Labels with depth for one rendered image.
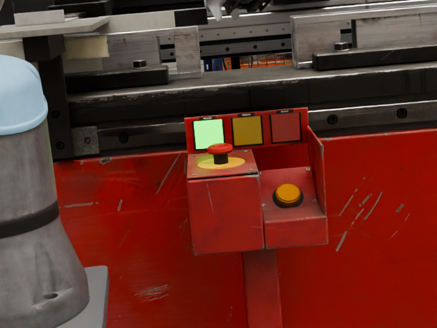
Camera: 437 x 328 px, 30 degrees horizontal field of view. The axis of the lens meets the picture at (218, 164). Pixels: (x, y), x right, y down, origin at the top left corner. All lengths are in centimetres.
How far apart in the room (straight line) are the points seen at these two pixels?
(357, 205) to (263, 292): 28
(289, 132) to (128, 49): 37
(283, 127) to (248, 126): 6
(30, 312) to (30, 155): 13
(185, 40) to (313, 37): 24
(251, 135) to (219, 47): 49
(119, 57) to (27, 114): 82
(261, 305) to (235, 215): 18
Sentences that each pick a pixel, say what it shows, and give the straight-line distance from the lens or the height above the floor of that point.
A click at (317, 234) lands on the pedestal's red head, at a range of 121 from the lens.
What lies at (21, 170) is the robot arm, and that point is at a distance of 71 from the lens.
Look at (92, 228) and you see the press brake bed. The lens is 147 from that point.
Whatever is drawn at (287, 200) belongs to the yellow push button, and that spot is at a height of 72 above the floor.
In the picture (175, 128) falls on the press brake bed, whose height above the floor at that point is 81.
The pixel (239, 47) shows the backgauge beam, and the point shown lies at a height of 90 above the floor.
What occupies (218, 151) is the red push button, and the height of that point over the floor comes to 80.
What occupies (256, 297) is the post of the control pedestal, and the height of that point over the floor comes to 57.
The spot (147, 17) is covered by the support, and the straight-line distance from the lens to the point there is 152.
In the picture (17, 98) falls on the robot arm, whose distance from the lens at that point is 70.
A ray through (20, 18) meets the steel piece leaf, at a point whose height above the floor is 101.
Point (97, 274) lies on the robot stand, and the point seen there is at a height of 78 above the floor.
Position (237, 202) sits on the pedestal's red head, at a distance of 118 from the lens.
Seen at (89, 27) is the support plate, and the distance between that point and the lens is 127.
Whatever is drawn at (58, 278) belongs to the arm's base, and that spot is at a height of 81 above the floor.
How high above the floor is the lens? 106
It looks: 13 degrees down
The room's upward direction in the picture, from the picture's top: 5 degrees counter-clockwise
